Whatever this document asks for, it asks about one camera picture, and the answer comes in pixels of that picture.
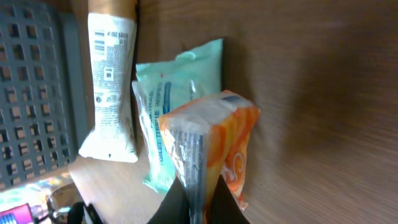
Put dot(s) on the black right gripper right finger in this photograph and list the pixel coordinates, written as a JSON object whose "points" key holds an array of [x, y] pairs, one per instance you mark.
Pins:
{"points": [[224, 209]]}

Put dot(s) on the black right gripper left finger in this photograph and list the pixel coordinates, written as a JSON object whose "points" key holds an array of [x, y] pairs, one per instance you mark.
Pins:
{"points": [[174, 209]]}

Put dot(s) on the small orange white packet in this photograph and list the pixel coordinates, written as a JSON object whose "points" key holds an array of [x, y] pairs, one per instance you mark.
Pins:
{"points": [[206, 139]]}

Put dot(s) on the mint green wipes pack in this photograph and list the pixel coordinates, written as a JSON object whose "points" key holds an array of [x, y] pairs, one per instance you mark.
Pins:
{"points": [[160, 88]]}

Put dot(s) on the white shampoo tube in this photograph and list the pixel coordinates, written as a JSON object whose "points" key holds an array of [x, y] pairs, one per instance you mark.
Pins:
{"points": [[112, 27]]}

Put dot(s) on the grey plastic mesh basket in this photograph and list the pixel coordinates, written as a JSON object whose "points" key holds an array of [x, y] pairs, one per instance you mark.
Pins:
{"points": [[43, 111]]}

